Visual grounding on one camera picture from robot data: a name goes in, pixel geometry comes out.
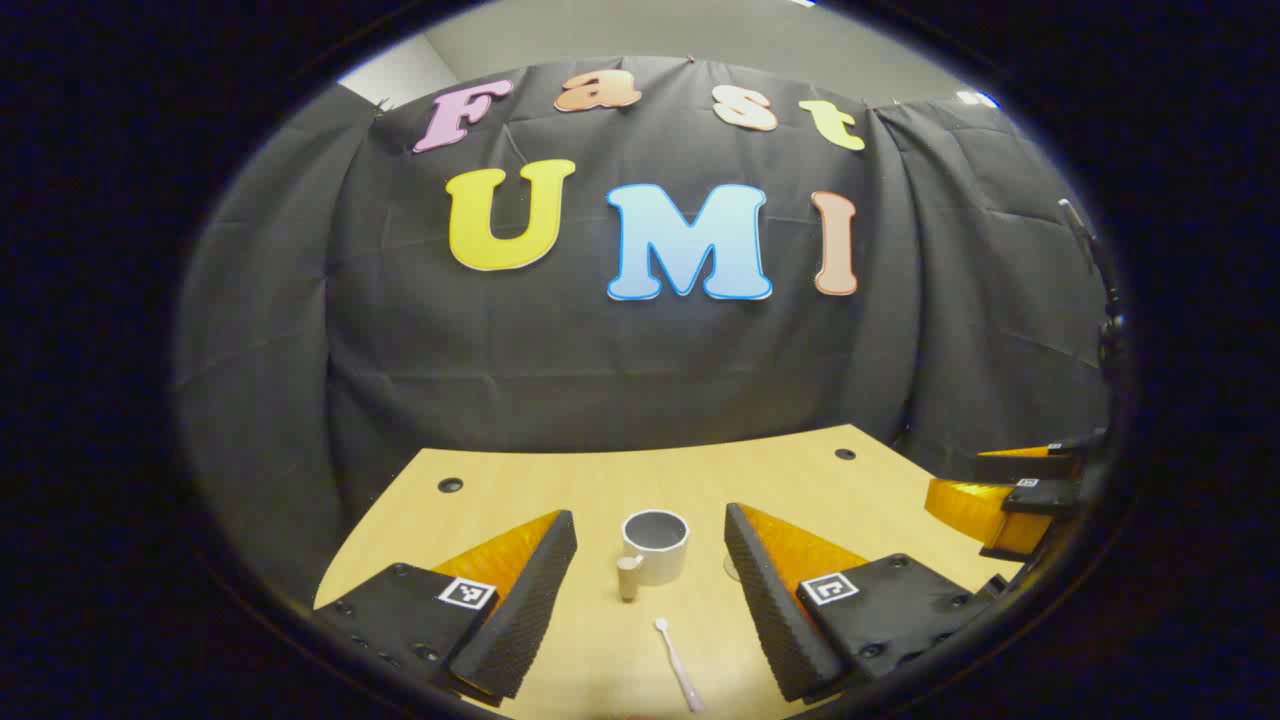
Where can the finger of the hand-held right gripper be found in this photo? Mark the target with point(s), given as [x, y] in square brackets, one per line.
[1030, 468]
[960, 505]

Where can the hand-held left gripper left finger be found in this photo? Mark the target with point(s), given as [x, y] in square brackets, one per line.
[520, 610]

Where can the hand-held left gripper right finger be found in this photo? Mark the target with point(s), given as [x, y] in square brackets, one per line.
[770, 610]

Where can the round wooden coaster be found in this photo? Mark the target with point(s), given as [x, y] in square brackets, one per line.
[729, 568]

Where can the white toothbrush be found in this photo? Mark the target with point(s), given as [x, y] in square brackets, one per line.
[672, 655]

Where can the light wooden desktop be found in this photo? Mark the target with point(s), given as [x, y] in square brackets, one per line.
[600, 480]

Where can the dark metal stand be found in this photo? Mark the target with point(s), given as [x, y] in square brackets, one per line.
[1112, 325]

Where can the black backdrop cloth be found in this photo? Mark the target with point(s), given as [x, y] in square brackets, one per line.
[600, 360]

